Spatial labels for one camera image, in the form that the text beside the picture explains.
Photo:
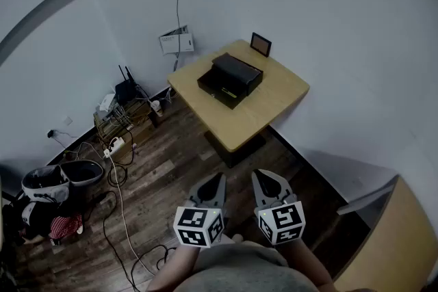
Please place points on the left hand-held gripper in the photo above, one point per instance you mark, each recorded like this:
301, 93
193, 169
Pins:
196, 227

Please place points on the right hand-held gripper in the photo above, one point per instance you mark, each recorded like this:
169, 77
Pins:
284, 220

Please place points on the black box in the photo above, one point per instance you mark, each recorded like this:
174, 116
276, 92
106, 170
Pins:
236, 73

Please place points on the person's right forearm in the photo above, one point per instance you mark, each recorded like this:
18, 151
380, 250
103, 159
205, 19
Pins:
308, 266

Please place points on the person's left forearm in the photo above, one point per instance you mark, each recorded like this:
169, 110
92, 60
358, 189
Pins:
174, 268

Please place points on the person's grey shirt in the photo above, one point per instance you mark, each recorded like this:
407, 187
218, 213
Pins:
243, 270

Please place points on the white paper cup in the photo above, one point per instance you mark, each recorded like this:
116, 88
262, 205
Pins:
155, 107

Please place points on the grey shelf board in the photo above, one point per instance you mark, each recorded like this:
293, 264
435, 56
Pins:
369, 196

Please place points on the white power strip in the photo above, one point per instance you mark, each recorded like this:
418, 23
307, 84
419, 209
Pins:
114, 146

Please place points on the grey oval bin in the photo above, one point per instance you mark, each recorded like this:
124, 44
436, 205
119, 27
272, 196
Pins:
82, 171

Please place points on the black router with antennas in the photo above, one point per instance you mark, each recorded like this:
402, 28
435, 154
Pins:
125, 90

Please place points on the wooden cabinet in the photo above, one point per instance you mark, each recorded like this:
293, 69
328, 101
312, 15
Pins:
393, 242

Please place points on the white network device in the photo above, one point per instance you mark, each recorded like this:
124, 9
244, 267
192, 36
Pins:
107, 102

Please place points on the red checkered cloth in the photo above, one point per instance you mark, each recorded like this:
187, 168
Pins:
65, 226

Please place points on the white bin with bag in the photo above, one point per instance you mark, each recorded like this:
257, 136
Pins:
46, 183

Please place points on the black plug adapter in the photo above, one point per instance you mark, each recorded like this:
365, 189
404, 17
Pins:
50, 134

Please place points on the black table pedestal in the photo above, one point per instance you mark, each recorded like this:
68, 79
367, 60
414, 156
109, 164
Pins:
239, 152

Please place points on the black picture frame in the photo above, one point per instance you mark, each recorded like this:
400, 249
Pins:
260, 44

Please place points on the white wall panel box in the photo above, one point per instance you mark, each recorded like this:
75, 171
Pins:
176, 41

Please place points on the white wall socket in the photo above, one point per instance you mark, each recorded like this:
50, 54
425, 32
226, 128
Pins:
68, 120

